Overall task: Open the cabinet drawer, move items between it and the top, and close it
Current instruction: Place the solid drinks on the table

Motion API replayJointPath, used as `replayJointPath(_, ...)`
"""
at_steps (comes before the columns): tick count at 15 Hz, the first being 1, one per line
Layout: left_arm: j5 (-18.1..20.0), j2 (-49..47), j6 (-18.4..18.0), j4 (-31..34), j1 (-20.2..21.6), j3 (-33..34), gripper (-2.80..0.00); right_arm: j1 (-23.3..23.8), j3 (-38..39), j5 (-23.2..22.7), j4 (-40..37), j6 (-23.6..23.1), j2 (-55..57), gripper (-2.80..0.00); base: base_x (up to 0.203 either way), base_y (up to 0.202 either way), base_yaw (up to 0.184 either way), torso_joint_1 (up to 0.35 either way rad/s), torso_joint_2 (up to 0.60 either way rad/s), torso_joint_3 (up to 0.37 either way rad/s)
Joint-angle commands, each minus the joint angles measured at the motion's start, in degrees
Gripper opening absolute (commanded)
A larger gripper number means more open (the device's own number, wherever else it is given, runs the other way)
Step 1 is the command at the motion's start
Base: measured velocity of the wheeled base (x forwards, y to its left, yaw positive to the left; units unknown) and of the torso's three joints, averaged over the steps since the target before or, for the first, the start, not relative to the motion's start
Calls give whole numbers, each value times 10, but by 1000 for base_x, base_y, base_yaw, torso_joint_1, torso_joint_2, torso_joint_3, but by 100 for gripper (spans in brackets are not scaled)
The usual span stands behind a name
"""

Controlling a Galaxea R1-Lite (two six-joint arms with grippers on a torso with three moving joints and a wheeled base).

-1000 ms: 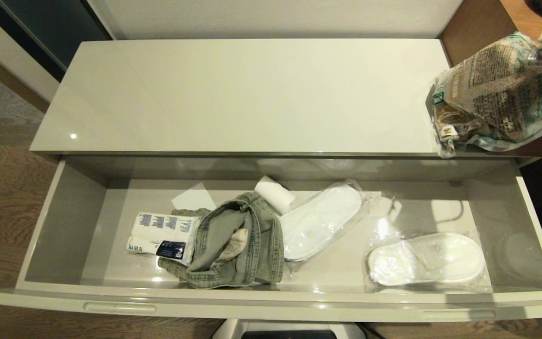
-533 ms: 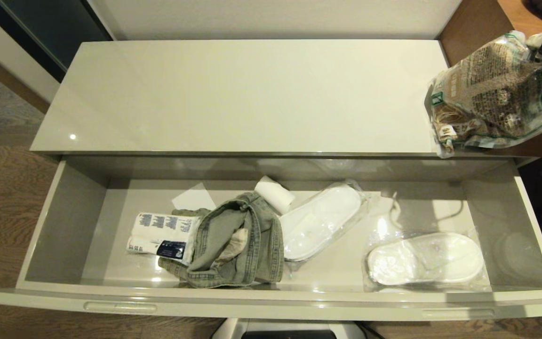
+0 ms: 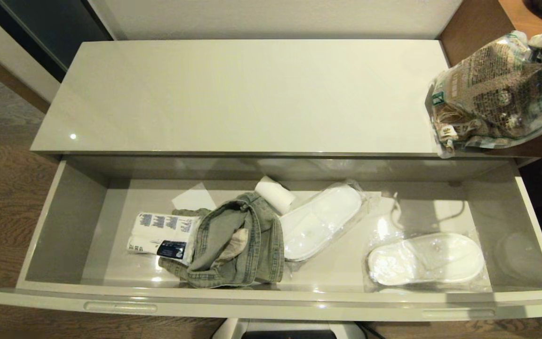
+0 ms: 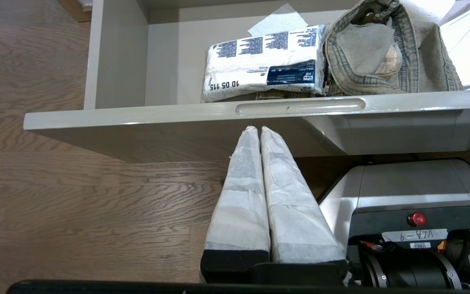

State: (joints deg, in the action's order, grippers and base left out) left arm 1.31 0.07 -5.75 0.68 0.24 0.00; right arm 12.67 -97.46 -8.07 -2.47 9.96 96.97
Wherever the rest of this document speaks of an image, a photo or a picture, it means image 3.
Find white tissue pack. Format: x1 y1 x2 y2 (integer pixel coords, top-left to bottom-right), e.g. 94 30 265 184
126 212 202 265

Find faded denim jeans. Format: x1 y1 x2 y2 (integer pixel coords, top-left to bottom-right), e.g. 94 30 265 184
158 191 285 290

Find brown wooden side cabinet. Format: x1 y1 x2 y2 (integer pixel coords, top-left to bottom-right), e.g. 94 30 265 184
438 0 542 159

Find brown and green snack bag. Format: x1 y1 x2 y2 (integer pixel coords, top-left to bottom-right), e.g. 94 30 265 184
424 30 542 159

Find clear plastic lid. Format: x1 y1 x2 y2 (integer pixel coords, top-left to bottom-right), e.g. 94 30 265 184
493 230 542 279

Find white paper roll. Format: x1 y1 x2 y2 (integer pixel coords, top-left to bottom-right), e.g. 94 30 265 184
254 176 296 215

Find dark door panel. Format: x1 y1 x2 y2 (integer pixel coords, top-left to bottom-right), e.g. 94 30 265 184
0 0 114 83

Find bagged white slippers, brown sticker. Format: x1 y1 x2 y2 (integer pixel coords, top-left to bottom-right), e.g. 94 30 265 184
363 229 493 292

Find beige cabinet drawer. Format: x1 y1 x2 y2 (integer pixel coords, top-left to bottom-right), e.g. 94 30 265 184
0 155 542 323

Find white and black robot base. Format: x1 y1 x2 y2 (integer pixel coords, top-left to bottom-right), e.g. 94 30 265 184
212 318 368 339

